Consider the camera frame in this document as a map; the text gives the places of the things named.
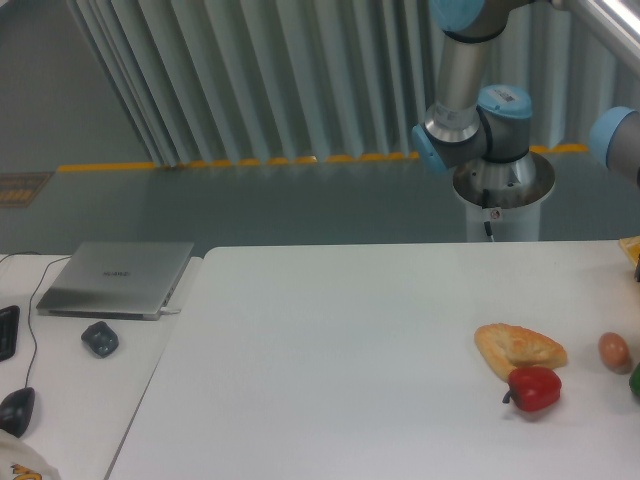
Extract small black plastic gadget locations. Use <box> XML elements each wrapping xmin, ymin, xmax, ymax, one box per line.
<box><xmin>81</xmin><ymin>321</ymin><xmax>119</xmax><ymax>358</ymax></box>

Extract black keyboard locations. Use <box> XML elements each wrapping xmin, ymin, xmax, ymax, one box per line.
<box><xmin>0</xmin><ymin>305</ymin><xmax>20</xmax><ymax>362</ymax></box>

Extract brown egg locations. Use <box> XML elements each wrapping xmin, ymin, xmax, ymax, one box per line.
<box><xmin>598</xmin><ymin>332</ymin><xmax>631</xmax><ymax>372</ymax></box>

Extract green pepper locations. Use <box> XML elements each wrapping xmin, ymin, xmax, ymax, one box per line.
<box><xmin>628</xmin><ymin>364</ymin><xmax>640</xmax><ymax>400</ymax></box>

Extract flat bread pastry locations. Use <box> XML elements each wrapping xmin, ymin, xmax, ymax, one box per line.
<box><xmin>474</xmin><ymin>323</ymin><xmax>568</xmax><ymax>382</ymax></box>

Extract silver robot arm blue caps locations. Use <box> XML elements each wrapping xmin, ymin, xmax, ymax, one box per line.
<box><xmin>412</xmin><ymin>1</ymin><xmax>639</xmax><ymax>242</ymax></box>

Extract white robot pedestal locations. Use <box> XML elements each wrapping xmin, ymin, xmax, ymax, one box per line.
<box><xmin>453</xmin><ymin>152</ymin><xmax>555</xmax><ymax>242</ymax></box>

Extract white sleeved forearm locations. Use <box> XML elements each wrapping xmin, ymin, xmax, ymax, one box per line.
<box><xmin>1</xmin><ymin>430</ymin><xmax>61</xmax><ymax>480</ymax></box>

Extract red bell pepper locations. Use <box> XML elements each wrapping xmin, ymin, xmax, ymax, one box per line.
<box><xmin>502</xmin><ymin>366</ymin><xmax>562</xmax><ymax>412</ymax></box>

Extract silver closed laptop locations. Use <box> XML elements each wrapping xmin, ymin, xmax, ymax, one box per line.
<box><xmin>37</xmin><ymin>241</ymin><xmax>193</xmax><ymax>320</ymax></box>

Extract black laptop power cable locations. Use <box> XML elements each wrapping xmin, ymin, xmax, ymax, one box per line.
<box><xmin>0</xmin><ymin>250</ymin><xmax>73</xmax><ymax>390</ymax></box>

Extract grey folding screen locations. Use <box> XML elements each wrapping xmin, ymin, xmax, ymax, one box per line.
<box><xmin>69</xmin><ymin>1</ymin><xmax>639</xmax><ymax>167</ymax></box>

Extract yellow box at edge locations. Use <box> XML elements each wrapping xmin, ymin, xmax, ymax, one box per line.
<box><xmin>618</xmin><ymin>236</ymin><xmax>640</xmax><ymax>267</ymax></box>

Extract black cable on pedestal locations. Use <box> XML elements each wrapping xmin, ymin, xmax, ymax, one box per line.
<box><xmin>481</xmin><ymin>188</ymin><xmax>497</xmax><ymax>243</ymax></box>

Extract black computer mouse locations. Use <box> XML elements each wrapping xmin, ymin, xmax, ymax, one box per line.
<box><xmin>1</xmin><ymin>387</ymin><xmax>36</xmax><ymax>438</ymax></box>

